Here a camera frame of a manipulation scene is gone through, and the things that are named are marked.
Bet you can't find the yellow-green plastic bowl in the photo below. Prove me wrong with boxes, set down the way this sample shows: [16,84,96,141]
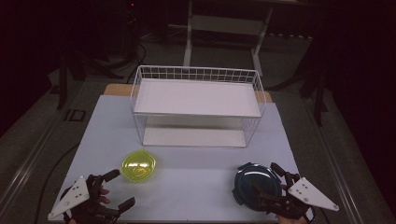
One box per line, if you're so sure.
[120,148,158,184]

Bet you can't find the black stand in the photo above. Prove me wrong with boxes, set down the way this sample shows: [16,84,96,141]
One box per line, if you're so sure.
[56,46,86,110]
[298,60,332,128]

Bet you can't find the person's left hand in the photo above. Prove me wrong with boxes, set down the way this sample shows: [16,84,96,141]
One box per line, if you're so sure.
[98,187,111,205]

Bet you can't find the person's right hand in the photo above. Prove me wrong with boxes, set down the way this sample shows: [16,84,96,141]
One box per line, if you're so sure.
[276,183,310,224]

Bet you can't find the dark blue lidded container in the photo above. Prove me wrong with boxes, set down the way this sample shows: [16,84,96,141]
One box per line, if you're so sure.
[231,161,285,213]

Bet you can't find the metal floor rail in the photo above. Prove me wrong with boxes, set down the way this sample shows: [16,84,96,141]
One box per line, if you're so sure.
[0,116,64,217]
[302,98,366,224]

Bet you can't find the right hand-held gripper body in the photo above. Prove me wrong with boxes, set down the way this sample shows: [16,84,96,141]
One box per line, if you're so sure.
[262,176,340,221]

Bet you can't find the white wire shelf rack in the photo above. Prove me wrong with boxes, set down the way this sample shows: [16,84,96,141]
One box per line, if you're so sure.
[129,64,268,149]

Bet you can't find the black floor cables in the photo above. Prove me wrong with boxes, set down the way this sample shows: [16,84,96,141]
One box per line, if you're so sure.
[125,42,148,84]

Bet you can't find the white metal stand frame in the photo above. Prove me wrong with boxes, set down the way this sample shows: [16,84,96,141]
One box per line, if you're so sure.
[182,0,276,77]

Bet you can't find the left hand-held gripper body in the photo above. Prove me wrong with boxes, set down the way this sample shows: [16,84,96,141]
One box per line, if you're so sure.
[47,174,122,224]

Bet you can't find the black floor cable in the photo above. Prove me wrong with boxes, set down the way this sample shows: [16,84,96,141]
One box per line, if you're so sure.
[32,142,80,224]

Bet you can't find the black floor socket plate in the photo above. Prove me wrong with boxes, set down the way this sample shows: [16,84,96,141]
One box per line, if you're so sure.
[64,108,88,123]

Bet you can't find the pale table cover sheet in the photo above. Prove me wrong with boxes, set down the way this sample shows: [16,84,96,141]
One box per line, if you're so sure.
[48,94,315,224]

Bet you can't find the dark equipment with red light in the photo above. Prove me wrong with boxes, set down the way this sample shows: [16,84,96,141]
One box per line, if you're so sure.
[121,0,140,54]

